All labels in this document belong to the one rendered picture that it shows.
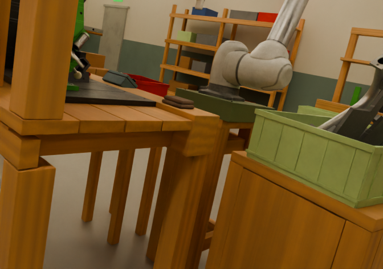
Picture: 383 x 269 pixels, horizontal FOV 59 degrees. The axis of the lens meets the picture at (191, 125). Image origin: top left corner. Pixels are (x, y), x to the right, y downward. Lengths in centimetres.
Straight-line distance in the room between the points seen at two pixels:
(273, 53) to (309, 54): 533
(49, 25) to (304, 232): 86
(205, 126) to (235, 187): 24
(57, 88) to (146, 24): 891
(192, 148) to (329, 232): 50
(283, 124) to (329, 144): 16
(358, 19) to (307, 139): 572
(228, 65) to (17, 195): 107
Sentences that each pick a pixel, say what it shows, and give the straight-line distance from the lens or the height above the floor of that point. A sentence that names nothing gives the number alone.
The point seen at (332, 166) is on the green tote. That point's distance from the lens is 102.
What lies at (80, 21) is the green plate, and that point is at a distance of 156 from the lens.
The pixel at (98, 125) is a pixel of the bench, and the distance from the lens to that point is 91.
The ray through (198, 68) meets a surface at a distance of 746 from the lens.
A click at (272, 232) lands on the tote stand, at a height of 60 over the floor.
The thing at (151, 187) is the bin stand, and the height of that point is 31.
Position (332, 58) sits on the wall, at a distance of 670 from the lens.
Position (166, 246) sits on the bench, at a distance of 139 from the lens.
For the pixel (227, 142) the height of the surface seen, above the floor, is 74.
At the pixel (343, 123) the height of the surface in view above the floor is 99.
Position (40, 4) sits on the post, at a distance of 80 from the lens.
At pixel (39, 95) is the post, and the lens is 82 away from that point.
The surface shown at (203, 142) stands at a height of 80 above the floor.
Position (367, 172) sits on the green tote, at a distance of 98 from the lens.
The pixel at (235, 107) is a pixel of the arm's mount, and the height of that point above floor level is 91.
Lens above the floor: 108
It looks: 11 degrees down
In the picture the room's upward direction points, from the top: 12 degrees clockwise
